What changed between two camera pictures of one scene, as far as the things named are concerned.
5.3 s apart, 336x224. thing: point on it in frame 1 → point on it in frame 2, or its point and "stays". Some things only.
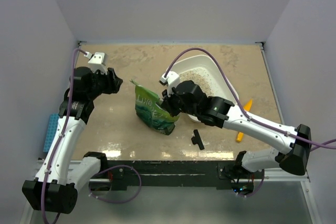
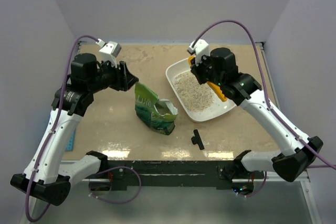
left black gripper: (112, 88) → (125, 79)
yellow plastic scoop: (247, 108) → (216, 87)
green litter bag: (150, 114) stays
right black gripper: (168, 104) → (197, 70)
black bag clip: (197, 139) stays
